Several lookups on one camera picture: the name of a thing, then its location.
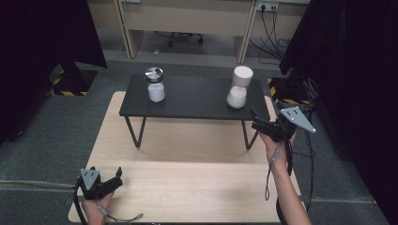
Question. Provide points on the glass jar white lid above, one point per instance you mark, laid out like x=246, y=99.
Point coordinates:
x=237, y=97

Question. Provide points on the white wall power socket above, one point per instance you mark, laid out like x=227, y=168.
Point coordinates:
x=267, y=6

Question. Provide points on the black office chair base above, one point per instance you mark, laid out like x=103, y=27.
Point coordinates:
x=184, y=37

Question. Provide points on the glass jar silver lid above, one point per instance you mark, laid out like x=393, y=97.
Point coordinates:
x=156, y=92

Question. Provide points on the beige office desk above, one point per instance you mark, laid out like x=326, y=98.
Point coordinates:
x=187, y=18

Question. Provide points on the black stand base striped tape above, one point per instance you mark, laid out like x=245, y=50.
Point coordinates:
x=291, y=90
x=73, y=79

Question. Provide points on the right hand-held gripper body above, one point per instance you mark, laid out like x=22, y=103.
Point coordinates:
x=294, y=118

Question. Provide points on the person's right hand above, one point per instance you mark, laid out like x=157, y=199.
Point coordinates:
x=277, y=153

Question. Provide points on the person's left hand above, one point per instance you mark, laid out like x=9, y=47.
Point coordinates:
x=95, y=209

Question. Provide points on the black metal shelf riser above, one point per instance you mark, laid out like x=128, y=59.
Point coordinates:
x=194, y=97

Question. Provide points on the black curtain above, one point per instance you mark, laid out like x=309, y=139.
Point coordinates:
x=40, y=47
x=356, y=78

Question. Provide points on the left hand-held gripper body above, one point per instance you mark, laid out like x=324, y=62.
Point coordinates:
x=90, y=182

